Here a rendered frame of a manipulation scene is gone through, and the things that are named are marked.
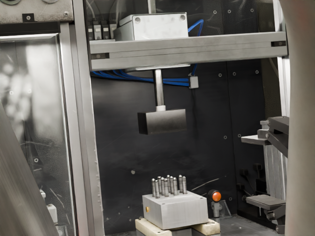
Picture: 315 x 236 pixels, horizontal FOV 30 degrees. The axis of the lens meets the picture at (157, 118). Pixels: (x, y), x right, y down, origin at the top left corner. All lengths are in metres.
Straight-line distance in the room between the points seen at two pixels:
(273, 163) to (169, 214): 0.30
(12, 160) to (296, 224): 0.16
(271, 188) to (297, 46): 1.10
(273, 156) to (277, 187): 0.07
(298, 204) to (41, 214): 0.14
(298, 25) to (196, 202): 0.93
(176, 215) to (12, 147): 0.93
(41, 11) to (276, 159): 0.62
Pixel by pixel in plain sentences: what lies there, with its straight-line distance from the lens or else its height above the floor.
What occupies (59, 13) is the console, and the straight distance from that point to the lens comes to 0.96.
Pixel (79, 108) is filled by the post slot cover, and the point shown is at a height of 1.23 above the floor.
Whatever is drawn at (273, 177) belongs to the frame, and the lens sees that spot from 1.33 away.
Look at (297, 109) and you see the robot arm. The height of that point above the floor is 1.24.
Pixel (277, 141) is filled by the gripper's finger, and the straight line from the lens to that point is 0.76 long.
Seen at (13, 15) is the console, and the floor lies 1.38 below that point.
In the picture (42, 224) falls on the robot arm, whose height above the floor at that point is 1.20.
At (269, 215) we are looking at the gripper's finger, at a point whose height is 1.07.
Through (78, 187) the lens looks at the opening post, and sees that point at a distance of 0.97.
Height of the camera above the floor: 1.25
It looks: 3 degrees down
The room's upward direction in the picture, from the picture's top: 5 degrees counter-clockwise
